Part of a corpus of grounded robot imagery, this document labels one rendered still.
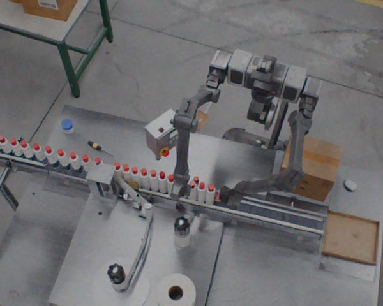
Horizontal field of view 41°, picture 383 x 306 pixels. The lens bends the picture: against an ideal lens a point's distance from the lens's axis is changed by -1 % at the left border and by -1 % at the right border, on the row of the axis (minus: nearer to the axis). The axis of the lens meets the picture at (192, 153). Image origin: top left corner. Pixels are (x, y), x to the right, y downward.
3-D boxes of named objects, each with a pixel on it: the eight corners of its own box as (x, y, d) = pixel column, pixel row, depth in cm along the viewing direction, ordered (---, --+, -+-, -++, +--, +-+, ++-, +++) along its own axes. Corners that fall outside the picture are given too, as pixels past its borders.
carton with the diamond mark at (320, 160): (274, 187, 304) (281, 166, 281) (283, 154, 315) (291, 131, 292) (323, 202, 299) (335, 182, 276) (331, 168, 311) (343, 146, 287)
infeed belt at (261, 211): (49, 173, 309) (48, 169, 306) (54, 161, 313) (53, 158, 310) (320, 236, 290) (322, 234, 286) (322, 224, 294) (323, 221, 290)
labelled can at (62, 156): (61, 170, 305) (53, 153, 288) (64, 163, 308) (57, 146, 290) (69, 172, 305) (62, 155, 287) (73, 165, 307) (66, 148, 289)
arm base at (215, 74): (224, 81, 275) (225, 67, 265) (219, 93, 272) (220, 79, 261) (209, 77, 277) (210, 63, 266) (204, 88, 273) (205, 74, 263)
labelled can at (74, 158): (73, 173, 305) (66, 156, 287) (76, 166, 307) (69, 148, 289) (81, 175, 304) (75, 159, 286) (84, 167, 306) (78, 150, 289)
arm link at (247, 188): (297, 182, 238) (279, 171, 235) (292, 193, 236) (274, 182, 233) (251, 189, 277) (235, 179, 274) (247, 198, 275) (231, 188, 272)
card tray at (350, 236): (321, 252, 286) (323, 250, 283) (327, 211, 299) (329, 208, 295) (375, 265, 283) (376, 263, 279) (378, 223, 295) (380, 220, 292)
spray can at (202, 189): (195, 201, 296) (195, 185, 278) (199, 194, 298) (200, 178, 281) (203, 205, 295) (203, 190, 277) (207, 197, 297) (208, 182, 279)
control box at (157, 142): (147, 146, 267) (143, 126, 251) (172, 128, 273) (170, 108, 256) (159, 159, 263) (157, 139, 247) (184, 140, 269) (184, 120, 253)
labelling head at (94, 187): (92, 199, 296) (85, 179, 274) (100, 180, 302) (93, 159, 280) (115, 204, 294) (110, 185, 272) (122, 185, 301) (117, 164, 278)
